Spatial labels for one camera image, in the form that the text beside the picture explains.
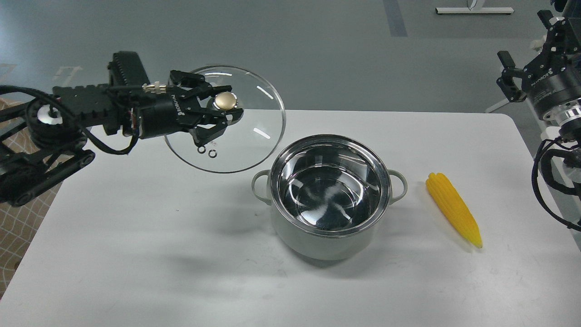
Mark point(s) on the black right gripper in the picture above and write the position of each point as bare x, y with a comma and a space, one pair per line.
550, 81

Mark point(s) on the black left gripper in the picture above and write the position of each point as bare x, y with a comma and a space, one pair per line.
177, 111

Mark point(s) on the glass pot lid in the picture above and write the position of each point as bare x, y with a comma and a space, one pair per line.
247, 143

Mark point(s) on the yellow corn cob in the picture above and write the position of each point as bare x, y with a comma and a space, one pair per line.
454, 208

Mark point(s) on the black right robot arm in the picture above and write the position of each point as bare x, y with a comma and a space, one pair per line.
557, 161

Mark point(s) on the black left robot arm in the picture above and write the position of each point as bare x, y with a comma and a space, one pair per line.
113, 116

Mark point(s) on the grey steel cooking pot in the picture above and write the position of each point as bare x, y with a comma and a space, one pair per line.
327, 194

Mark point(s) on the white stand base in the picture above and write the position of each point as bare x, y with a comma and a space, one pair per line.
474, 11

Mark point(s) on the beige checkered cloth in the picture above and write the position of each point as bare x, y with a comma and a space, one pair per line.
19, 225

